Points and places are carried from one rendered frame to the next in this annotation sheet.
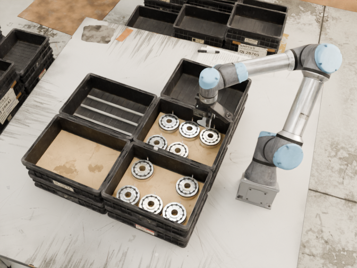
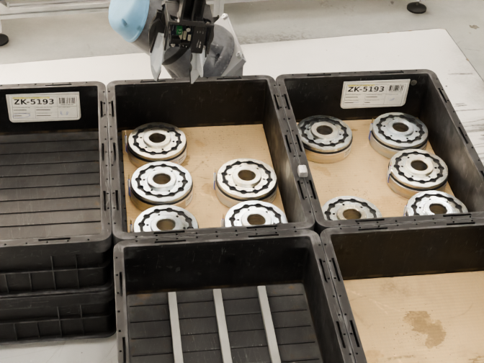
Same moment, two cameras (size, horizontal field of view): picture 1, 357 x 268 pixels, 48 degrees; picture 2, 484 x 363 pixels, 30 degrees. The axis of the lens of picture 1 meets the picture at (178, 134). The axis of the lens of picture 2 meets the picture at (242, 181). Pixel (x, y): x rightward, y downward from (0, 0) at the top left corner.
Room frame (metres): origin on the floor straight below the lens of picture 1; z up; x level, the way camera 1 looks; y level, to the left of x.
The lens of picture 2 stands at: (1.65, 0.98, 1.85)
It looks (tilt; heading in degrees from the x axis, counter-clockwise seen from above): 41 degrees down; 239
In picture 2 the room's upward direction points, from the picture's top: 4 degrees clockwise
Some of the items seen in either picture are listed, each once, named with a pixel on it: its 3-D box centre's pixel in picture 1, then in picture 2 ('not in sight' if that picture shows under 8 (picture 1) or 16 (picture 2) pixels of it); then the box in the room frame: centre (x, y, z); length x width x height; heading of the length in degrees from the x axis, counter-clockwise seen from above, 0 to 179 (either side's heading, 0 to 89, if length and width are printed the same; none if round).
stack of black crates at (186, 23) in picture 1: (201, 37); not in sight; (2.49, -0.15, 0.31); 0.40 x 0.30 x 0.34; 74
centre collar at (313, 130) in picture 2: (187, 185); (324, 130); (0.86, -0.05, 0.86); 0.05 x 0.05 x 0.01
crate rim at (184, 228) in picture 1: (158, 183); (381, 144); (0.83, 0.08, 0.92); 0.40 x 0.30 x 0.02; 69
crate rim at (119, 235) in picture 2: (184, 132); (202, 153); (1.11, -0.03, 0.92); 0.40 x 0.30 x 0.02; 69
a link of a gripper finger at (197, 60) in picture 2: (203, 123); (198, 64); (1.08, -0.11, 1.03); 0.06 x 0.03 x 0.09; 69
